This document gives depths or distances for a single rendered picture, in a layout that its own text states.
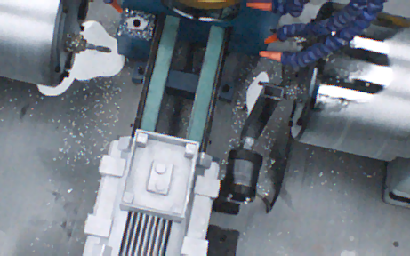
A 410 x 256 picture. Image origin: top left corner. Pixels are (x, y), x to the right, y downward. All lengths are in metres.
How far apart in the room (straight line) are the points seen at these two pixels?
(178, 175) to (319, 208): 0.43
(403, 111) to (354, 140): 0.09
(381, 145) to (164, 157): 0.36
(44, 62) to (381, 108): 0.55
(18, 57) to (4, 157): 0.32
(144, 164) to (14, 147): 0.42
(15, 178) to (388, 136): 0.71
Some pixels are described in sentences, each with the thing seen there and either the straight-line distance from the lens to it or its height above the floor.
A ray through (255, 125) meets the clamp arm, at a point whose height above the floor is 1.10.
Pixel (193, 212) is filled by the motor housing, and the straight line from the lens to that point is 1.29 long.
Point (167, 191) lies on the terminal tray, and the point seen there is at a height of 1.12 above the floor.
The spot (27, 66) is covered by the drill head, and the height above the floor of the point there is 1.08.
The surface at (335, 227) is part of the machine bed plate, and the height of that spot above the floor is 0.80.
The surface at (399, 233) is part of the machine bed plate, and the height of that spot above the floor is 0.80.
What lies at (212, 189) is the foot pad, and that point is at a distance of 1.29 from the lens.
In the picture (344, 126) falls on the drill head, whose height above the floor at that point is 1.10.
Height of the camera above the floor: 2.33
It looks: 73 degrees down
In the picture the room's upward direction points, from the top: 6 degrees clockwise
